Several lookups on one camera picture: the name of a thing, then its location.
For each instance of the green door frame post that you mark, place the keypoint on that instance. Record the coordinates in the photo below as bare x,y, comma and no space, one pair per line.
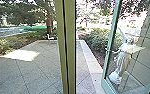
66,46

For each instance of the dark green shrub bed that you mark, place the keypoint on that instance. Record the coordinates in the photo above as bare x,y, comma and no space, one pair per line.
96,40

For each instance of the low brown green hedge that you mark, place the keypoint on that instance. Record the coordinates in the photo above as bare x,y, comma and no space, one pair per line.
16,43

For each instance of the white garden chair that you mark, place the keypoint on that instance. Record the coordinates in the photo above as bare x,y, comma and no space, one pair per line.
50,37

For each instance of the brown tree trunk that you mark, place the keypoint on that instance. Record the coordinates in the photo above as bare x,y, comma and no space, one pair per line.
50,21

